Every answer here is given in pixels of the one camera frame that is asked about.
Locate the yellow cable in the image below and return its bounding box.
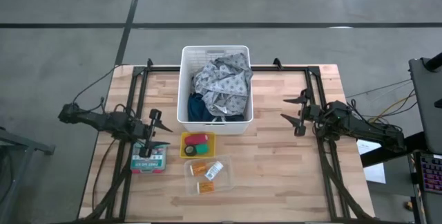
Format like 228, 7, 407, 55
371, 91, 417, 124

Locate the clear plastic container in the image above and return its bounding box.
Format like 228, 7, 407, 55
183, 153, 236, 196

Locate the black pole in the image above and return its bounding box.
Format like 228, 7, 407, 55
423, 51, 442, 72

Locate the backlit keyboard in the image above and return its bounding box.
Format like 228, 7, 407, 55
414, 150, 442, 196

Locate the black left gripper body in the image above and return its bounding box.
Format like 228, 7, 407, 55
136, 109, 163, 158

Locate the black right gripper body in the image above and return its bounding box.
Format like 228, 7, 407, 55
293, 88, 327, 138

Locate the grey patterned gown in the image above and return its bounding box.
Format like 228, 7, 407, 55
191, 52, 254, 118

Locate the white supplement bottle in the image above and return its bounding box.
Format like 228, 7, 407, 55
204, 160, 224, 182

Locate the teal first aid kit box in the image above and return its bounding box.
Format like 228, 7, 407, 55
130, 142, 168, 175

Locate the white paper sheet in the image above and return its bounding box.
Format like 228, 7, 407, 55
356, 139, 387, 185

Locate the orange pill bottle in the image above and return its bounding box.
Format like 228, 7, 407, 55
189, 161, 208, 177
195, 181, 215, 194

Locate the black aluminium table frame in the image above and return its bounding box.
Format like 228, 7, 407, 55
79, 57, 381, 223

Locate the red bandage roll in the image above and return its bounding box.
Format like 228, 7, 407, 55
184, 133, 209, 146

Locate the black stand beam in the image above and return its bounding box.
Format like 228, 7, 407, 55
361, 131, 427, 169

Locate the grey metal side table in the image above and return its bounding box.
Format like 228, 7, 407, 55
0, 126, 56, 224

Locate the white perforated plastic basket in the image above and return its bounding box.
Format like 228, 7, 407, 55
176, 45, 255, 136

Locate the green bandage roll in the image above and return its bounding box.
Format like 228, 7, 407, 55
195, 142, 210, 156

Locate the blue cloth garment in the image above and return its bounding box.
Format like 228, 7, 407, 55
187, 92, 246, 123

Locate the small yellow plastic tray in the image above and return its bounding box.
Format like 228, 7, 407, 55
179, 131, 217, 159

